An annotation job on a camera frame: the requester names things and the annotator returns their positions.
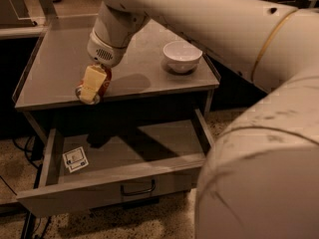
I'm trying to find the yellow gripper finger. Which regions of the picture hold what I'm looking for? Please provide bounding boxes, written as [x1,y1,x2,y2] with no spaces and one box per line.
[80,65,107,103]

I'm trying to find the white ceramic bowl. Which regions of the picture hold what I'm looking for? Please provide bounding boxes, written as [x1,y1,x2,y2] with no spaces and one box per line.
[162,41,202,74]

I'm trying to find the grey cabinet with counter top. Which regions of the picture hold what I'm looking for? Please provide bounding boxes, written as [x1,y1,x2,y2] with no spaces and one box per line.
[12,10,221,144]

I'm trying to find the red coke can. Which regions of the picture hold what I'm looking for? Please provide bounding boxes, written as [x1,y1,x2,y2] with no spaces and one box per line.
[76,64,112,105]

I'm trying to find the black drawer handle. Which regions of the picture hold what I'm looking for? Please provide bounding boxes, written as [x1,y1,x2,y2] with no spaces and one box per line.
[120,179,156,196]

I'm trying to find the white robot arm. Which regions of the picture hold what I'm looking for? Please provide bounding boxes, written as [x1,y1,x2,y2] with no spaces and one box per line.
[88,0,319,239]

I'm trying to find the white tag sticker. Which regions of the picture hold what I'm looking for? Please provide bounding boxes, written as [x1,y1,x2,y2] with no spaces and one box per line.
[63,147,89,173]

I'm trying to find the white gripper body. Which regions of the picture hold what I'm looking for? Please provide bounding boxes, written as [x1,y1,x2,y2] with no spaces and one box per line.
[87,31,127,68]

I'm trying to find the black floor cables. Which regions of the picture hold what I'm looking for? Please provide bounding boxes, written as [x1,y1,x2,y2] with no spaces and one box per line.
[12,135,43,169]

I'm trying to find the open grey top drawer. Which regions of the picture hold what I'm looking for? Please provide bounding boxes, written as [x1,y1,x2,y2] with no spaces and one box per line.
[17,109,213,217]

